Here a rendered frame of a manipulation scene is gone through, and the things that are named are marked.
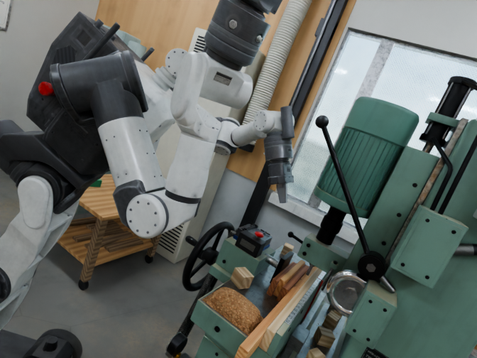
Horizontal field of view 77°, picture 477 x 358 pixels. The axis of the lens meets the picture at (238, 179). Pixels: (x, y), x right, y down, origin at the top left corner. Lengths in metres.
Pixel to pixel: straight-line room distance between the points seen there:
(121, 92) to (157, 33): 2.53
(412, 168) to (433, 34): 1.66
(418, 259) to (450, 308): 0.17
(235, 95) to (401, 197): 0.52
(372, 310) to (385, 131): 0.43
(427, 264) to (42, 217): 0.94
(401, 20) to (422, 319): 1.97
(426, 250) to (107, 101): 0.71
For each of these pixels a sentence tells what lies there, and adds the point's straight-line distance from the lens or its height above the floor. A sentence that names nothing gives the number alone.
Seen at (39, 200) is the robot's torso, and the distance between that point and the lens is 0.95.
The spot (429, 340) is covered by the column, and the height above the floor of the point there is 1.02.
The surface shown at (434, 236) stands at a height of 1.26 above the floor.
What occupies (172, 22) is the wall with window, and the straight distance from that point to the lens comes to 3.07.
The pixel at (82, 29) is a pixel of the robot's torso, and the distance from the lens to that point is 0.84.
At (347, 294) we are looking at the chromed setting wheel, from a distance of 0.86.
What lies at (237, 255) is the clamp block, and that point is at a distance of 0.96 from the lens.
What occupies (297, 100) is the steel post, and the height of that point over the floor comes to 1.56.
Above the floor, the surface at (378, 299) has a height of 1.07.
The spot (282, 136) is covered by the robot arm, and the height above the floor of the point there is 1.32.
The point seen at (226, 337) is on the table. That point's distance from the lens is 0.77.
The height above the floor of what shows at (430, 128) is 1.48.
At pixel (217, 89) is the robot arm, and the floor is 1.37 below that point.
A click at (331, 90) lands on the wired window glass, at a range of 2.43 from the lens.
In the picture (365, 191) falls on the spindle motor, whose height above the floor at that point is 1.27.
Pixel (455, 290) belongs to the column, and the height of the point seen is 1.15.
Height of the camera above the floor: 1.35
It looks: 12 degrees down
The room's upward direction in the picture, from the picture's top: 21 degrees clockwise
